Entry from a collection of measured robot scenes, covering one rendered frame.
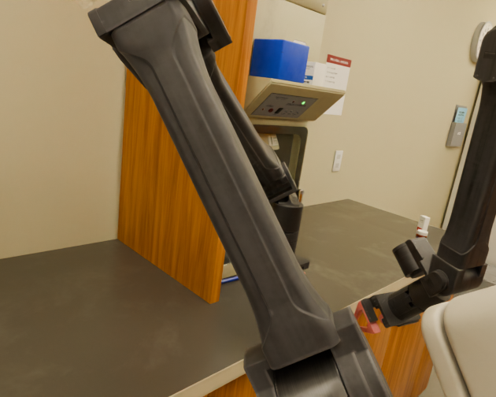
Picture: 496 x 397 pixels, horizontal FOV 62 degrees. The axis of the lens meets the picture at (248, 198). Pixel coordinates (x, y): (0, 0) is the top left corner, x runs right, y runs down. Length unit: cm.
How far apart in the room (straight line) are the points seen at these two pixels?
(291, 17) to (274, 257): 94
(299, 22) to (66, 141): 74
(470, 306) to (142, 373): 63
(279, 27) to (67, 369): 92
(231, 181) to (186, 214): 79
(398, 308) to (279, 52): 62
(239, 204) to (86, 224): 113
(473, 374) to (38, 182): 117
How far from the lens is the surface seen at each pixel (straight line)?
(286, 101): 110
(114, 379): 86
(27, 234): 137
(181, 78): 34
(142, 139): 127
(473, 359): 41
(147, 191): 126
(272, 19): 115
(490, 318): 39
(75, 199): 139
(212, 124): 34
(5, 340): 99
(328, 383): 36
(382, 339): 166
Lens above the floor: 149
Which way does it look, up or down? 15 degrees down
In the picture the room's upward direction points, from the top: 8 degrees clockwise
